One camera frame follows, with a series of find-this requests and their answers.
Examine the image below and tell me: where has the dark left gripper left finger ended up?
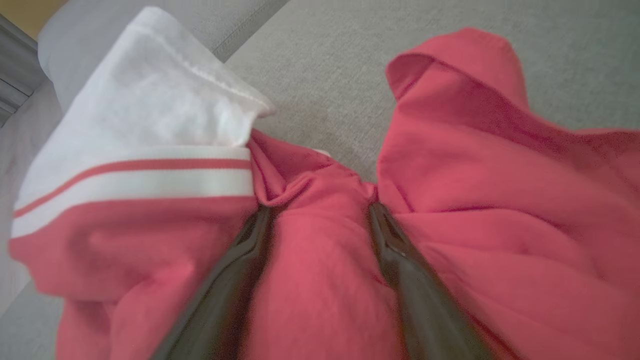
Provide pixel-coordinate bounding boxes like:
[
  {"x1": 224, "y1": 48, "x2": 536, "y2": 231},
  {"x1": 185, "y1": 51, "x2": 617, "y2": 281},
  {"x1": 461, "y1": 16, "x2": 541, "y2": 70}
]
[{"x1": 150, "y1": 205, "x2": 275, "y2": 360}]

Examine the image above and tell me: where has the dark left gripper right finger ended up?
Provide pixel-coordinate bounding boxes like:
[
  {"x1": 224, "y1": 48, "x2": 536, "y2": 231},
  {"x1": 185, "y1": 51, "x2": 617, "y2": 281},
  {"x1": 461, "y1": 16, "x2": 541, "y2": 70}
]
[{"x1": 368, "y1": 201, "x2": 497, "y2": 360}]

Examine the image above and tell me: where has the grey fabric sofa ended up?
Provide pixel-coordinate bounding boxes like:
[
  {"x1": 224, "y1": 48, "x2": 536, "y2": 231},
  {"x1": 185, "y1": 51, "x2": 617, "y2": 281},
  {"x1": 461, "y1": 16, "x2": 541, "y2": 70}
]
[{"x1": 0, "y1": 0, "x2": 640, "y2": 360}]

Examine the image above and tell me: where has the grey ribbed panel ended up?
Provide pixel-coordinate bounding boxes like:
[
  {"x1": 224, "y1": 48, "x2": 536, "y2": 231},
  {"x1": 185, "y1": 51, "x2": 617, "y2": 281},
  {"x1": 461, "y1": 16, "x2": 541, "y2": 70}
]
[{"x1": 0, "y1": 15, "x2": 47, "y2": 127}]

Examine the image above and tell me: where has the red and white t-shirt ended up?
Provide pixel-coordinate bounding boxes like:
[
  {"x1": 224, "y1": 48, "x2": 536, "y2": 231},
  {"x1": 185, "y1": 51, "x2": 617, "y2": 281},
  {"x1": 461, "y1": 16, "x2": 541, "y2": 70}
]
[{"x1": 7, "y1": 6, "x2": 640, "y2": 360}]

